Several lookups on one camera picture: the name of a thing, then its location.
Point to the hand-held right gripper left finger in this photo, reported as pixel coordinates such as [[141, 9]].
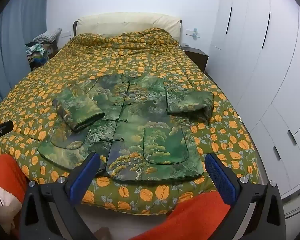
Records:
[[86, 171]]

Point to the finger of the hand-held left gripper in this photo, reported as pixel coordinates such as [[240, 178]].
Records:
[[0, 132]]

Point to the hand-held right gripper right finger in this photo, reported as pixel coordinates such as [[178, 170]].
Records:
[[220, 177]]

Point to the green landscape print jacket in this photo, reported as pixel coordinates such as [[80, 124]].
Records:
[[140, 120]]

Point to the pile of clothes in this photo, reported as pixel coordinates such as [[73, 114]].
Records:
[[36, 52]]

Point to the person's orange clothing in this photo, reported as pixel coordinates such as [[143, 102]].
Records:
[[195, 220]]

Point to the blue curtain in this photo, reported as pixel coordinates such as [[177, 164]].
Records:
[[15, 42]]

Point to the checked pillow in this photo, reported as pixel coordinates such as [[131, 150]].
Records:
[[47, 35]]

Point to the white wardrobe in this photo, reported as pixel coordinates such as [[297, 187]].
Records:
[[265, 80]]

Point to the dark wooden nightstand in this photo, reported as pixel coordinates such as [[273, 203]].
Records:
[[197, 57]]

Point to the orange floral green quilt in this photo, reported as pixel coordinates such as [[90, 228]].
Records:
[[165, 62]]

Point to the cream padded headboard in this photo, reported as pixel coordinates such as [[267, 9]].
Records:
[[127, 22]]

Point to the white wall switch plate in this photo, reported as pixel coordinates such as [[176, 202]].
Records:
[[66, 34]]

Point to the blue wall hook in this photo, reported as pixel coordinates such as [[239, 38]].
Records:
[[195, 32]]

